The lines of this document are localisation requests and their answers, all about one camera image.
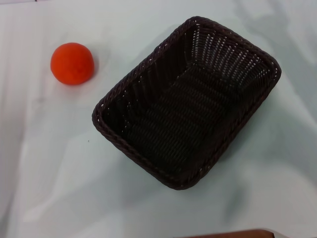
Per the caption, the dark brown woven basket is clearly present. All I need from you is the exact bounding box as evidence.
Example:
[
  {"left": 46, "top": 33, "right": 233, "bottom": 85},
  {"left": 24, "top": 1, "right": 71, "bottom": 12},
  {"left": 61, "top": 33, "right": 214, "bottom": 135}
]
[{"left": 91, "top": 16, "right": 282, "bottom": 192}]

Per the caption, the orange ball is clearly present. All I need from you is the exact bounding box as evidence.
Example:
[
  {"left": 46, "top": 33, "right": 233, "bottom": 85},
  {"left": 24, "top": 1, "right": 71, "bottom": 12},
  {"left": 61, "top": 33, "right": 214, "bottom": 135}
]
[{"left": 50, "top": 42, "right": 95, "bottom": 86}]

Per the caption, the white tablecloth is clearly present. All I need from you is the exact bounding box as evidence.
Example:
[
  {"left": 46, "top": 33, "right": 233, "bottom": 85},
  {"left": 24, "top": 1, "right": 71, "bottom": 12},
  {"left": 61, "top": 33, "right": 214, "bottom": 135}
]
[{"left": 0, "top": 0, "right": 317, "bottom": 238}]

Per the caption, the brown wooden edge piece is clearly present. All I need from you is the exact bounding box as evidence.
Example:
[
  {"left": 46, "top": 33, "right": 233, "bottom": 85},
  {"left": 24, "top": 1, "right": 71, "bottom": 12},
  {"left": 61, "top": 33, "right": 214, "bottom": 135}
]
[{"left": 184, "top": 229, "right": 275, "bottom": 238}]

